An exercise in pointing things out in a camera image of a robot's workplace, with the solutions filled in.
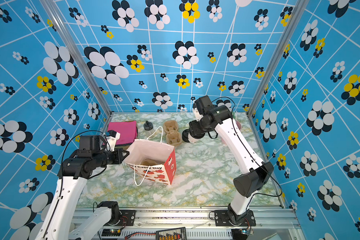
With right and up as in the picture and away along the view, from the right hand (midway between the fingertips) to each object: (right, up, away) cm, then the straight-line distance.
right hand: (198, 128), depth 77 cm
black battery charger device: (-10, -49, -9) cm, 51 cm away
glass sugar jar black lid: (-32, +1, +22) cm, 38 cm away
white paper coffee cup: (-4, -6, -2) cm, 7 cm away
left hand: (-34, -11, -6) cm, 36 cm away
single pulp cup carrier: (-29, -21, +11) cm, 37 cm away
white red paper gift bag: (-25, -19, +10) cm, 32 cm away
